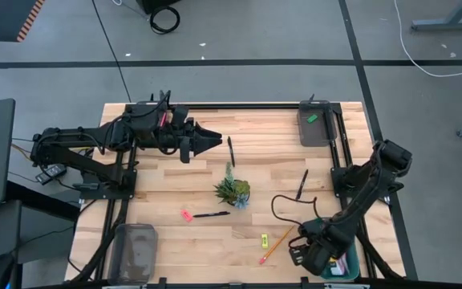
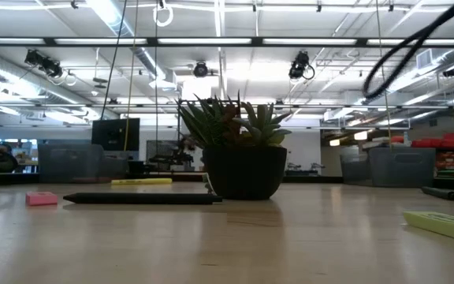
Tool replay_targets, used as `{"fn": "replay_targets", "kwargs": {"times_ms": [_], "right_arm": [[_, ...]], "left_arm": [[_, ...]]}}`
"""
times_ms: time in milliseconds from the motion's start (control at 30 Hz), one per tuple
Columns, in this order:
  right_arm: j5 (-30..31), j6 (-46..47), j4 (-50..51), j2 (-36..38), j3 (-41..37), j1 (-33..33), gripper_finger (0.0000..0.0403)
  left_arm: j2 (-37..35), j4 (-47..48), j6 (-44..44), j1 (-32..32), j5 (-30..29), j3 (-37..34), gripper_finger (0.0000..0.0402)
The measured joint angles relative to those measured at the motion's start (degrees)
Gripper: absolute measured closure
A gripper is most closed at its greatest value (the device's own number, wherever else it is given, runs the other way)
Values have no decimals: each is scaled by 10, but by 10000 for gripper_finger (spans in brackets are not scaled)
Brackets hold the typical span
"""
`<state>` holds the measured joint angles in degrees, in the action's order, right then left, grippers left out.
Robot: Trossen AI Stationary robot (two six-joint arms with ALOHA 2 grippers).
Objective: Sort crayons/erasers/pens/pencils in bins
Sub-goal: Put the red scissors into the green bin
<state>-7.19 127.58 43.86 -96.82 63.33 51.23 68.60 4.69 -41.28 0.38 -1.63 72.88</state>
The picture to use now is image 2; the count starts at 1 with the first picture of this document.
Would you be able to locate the black monitor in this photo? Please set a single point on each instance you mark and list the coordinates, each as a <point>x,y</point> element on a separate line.
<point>114,134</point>

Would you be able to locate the shelf with red bins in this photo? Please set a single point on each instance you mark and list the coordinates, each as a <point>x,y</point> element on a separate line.
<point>453,139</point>

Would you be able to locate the black overhead device pair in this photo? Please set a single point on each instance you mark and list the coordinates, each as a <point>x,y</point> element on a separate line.
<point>49,68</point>

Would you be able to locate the black overhead frame bar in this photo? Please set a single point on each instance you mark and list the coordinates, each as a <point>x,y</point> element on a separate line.
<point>256,41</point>

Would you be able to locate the small pink eraser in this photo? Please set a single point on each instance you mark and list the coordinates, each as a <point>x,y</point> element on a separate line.
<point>42,199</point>

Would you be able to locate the dark clear plastic bin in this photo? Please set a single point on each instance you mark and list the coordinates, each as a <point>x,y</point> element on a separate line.
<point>69,161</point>
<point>400,167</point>

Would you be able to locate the yellow eraser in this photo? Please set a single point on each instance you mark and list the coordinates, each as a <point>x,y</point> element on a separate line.
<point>447,226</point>

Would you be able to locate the potted succulent plant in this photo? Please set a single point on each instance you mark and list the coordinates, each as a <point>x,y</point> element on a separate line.
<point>244,173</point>

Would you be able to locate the black pen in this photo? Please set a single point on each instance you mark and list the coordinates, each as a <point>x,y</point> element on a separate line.
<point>440,193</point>
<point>140,198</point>

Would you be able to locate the black background robot arm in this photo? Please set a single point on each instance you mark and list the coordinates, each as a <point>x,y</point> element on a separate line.
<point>172,159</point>

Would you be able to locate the yellow highlighter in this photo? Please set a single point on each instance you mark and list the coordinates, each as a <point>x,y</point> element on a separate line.
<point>140,181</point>

